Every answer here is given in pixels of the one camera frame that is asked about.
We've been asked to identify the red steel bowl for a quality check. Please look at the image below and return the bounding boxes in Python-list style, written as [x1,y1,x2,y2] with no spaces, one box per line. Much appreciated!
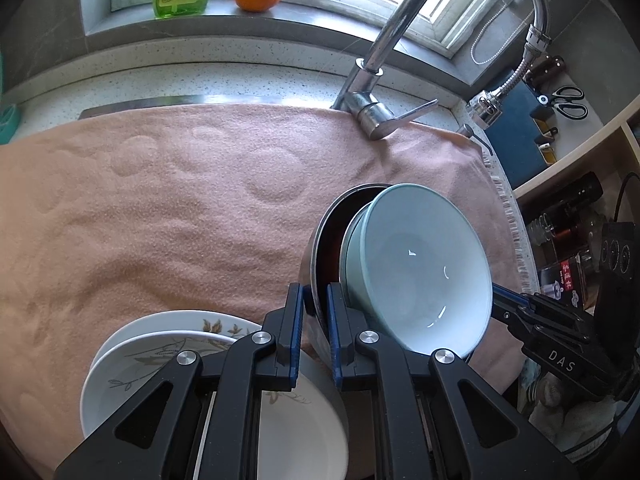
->
[317,190,381,296]

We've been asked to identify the blue knife block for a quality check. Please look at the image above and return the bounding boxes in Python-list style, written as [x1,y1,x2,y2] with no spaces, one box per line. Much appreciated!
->
[482,82,558,188]

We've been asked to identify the person's right hand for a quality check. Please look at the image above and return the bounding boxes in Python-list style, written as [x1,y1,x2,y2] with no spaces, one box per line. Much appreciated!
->
[527,375,626,443]

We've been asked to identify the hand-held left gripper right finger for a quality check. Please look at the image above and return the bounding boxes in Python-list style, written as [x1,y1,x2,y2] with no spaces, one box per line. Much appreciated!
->
[326,283,581,480]

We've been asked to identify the dark knife handle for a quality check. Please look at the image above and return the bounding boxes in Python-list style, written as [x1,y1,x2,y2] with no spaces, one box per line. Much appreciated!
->
[527,56,566,86]

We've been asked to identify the teal plastic holder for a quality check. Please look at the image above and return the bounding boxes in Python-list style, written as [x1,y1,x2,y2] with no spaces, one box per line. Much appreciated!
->
[0,102,22,145]

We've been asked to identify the red label box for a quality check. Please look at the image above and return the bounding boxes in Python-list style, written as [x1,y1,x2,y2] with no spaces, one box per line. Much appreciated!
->
[537,255,596,306]

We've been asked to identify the black appliance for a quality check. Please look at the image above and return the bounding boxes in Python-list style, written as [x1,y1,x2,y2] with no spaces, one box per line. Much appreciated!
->
[592,220,640,321]

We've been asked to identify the chrome faucet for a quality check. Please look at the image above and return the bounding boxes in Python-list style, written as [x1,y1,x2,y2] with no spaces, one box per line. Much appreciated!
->
[330,0,551,141]

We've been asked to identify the pink towel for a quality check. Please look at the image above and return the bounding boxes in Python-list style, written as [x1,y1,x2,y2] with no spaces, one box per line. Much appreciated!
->
[0,102,526,480]

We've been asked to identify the small metal tap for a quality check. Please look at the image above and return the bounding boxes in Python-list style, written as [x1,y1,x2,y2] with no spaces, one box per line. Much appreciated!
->
[457,122,496,158]

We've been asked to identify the white plate with leaf pattern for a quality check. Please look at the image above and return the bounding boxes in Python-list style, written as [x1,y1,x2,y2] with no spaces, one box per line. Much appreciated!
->
[80,329,349,480]

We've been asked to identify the wooden shelf unit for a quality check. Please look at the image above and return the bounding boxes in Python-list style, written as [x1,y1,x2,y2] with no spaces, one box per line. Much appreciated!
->
[512,105,640,201]

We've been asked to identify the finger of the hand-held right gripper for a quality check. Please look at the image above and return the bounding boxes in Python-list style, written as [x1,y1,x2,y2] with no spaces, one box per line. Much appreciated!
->
[492,284,538,318]
[492,306,527,342]

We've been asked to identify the light blue ceramic bowl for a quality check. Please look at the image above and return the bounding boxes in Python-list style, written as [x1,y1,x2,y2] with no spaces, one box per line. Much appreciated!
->
[339,183,493,361]

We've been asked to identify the faucet sprayer extension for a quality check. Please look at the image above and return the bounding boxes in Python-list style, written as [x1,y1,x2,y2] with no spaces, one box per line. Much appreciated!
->
[467,22,551,128]

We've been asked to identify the glass jar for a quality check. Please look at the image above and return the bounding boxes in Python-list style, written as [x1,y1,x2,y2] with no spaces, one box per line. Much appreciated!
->
[525,210,601,256]

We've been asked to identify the black scissors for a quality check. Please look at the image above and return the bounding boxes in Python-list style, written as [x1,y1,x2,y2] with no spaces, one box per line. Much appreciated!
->
[537,86,588,121]

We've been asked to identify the black bottle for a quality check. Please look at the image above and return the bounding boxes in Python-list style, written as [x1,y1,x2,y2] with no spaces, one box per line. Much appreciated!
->
[552,171,615,218]

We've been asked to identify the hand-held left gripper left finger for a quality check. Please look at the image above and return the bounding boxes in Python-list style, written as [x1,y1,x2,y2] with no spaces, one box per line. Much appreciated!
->
[54,283,306,480]

